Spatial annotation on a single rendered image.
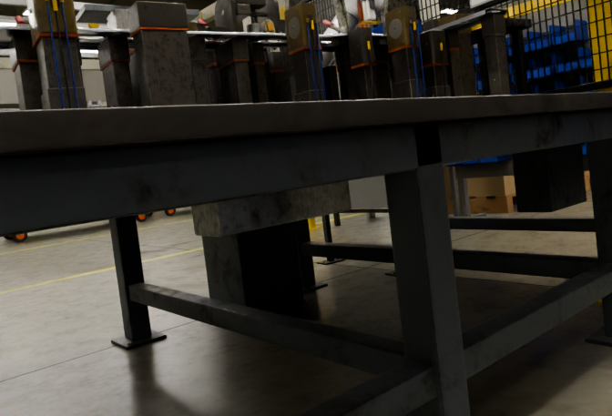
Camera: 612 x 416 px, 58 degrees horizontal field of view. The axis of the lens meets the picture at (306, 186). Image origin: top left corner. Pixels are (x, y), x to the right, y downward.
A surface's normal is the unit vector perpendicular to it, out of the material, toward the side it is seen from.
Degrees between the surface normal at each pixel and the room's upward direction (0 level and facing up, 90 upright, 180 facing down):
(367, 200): 90
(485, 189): 90
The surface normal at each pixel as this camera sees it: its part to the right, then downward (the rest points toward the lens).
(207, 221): -0.76, 0.12
